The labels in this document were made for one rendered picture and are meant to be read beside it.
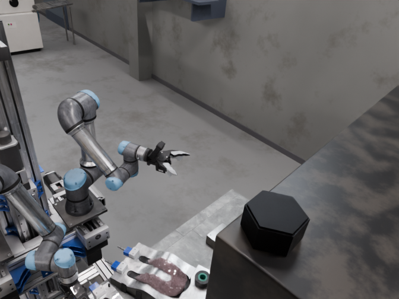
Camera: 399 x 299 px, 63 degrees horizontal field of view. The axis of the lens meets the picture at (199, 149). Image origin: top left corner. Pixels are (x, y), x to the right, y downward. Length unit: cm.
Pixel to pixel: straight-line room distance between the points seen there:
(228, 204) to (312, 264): 182
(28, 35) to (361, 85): 604
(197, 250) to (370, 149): 139
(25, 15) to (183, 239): 605
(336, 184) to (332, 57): 315
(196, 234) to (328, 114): 236
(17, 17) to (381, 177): 704
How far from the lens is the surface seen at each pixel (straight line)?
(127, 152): 165
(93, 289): 180
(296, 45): 399
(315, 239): 57
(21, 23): 740
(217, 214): 225
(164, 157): 158
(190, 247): 205
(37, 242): 199
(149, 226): 322
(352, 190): 70
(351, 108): 381
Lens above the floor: 240
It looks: 35 degrees down
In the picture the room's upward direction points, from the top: 6 degrees clockwise
